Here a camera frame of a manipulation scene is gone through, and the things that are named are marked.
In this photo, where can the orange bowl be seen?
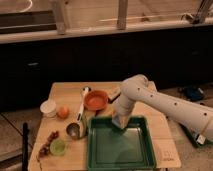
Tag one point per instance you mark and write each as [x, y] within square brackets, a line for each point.
[96, 100]

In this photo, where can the black pole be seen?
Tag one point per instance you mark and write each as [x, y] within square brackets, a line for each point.
[25, 147]

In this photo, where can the green utensil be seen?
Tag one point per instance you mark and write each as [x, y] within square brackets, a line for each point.
[84, 125]

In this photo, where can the metal measuring cup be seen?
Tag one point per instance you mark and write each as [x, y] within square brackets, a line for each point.
[73, 130]

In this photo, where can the green bin with items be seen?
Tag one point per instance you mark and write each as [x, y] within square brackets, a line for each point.
[196, 139]

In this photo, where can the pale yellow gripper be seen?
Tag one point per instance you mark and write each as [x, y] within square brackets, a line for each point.
[120, 121]

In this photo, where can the orange fruit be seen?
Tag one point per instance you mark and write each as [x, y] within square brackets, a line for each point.
[63, 112]

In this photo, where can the bunch of red grapes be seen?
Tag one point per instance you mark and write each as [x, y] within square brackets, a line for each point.
[45, 148]

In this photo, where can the white handled utensil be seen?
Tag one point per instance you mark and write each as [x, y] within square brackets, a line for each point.
[84, 92]

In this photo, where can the small green cup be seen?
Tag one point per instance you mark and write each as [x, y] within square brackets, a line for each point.
[57, 147]

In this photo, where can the white cup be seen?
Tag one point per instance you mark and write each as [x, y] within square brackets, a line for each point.
[48, 108]

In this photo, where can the green plastic tray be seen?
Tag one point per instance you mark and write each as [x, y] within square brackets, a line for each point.
[113, 149]

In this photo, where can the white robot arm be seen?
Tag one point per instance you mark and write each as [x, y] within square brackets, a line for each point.
[135, 89]

